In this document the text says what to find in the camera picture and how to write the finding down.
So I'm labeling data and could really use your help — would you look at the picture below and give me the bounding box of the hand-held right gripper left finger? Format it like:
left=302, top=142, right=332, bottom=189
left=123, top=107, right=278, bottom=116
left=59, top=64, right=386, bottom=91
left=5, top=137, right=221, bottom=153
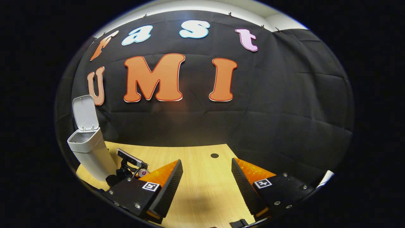
left=102, top=159, right=184, bottom=225

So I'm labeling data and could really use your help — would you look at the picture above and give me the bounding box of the wooden desktop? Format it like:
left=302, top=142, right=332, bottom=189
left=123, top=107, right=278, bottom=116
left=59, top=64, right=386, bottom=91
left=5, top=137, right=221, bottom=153
left=76, top=142, right=317, bottom=228

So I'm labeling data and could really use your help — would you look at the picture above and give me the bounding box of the black backdrop cloth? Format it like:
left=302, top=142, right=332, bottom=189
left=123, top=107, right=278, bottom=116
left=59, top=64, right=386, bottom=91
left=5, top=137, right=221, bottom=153
left=54, top=9, right=354, bottom=187

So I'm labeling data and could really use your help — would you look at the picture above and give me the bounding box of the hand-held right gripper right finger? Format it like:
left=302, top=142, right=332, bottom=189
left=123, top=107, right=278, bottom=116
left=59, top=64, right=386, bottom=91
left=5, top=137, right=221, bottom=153
left=231, top=158, right=317, bottom=222

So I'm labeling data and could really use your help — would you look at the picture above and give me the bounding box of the white desktop garbage bin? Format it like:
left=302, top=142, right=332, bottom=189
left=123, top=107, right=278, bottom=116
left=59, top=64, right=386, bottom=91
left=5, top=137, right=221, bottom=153
left=67, top=95, right=118, bottom=181

